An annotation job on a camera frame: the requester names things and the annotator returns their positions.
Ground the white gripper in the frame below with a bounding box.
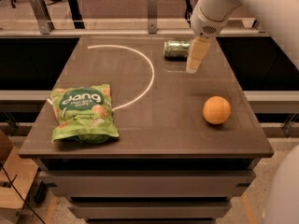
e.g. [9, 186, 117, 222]
[186, 2, 228, 74]

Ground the green soda can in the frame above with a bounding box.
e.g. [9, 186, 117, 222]
[164, 40, 191, 59]

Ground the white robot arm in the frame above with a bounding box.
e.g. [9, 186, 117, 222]
[191, 0, 299, 224]

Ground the orange ball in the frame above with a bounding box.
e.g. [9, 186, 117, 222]
[203, 96, 231, 125]

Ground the green rice chips bag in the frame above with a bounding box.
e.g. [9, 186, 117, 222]
[50, 84, 119, 144]

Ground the grey drawer cabinet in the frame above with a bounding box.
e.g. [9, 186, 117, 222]
[40, 170, 255, 224]

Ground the cardboard box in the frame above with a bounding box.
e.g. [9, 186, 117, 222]
[0, 131, 37, 224]

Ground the hanging black cable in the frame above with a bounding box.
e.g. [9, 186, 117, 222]
[183, 0, 194, 25]

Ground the middle metal bracket post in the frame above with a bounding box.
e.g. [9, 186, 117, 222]
[148, 0, 157, 34]

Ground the metal bracket post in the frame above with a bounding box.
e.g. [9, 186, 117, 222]
[148, 0, 157, 34]
[29, 0, 51, 35]

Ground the left metal bracket post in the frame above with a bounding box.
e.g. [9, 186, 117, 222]
[29, 0, 51, 35]

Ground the horizontal metal rail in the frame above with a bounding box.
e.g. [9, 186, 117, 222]
[0, 29, 270, 37]

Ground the black floor cable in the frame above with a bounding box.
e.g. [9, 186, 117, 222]
[0, 162, 47, 224]

